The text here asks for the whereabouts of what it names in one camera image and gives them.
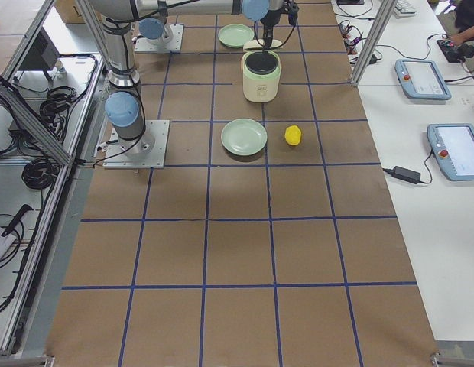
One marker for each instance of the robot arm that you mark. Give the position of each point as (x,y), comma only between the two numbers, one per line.
(154,29)
(124,107)

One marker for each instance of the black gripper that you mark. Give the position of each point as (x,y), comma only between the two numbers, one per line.
(267,24)

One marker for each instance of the green plate near arm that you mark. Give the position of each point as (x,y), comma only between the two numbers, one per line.
(244,137)
(235,35)

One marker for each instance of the aluminium frame post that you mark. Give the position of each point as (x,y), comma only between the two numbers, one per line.
(375,33)

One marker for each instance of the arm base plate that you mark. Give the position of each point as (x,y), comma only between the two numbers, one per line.
(148,152)
(145,46)

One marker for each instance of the blue teach pendant near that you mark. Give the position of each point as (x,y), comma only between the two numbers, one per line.
(453,147)

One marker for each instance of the yellow toy potato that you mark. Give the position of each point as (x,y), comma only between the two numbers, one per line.
(293,135)

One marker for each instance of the black power adapter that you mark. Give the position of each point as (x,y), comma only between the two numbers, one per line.
(407,175)

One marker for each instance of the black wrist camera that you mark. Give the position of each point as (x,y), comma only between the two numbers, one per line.
(291,9)

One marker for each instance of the blue teach pendant far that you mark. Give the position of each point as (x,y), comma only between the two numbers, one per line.
(421,79)

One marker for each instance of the person hand at desk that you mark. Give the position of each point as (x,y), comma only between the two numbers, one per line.
(460,38)

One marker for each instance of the white rice cooker orange handle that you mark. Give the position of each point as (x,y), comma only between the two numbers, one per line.
(261,72)

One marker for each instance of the blue teach pendant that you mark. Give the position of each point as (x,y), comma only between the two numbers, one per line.
(421,79)
(453,147)

